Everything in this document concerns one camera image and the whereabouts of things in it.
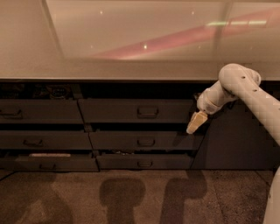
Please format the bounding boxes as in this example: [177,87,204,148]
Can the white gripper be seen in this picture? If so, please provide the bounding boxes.
[186,87,227,134]

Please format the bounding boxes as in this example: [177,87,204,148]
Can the grey drawer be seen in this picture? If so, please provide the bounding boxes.
[78,99,195,123]
[89,131,203,151]
[96,154,193,170]
[0,130,92,150]
[0,155,99,172]
[0,99,83,124]

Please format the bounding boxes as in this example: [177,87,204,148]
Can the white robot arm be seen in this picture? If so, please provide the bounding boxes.
[186,63,280,224]

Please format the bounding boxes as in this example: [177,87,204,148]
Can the white object in bottom drawer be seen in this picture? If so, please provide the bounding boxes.
[28,153,71,158]

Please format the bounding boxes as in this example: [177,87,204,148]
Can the dark items in left drawer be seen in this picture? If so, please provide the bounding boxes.
[0,83,73,100]

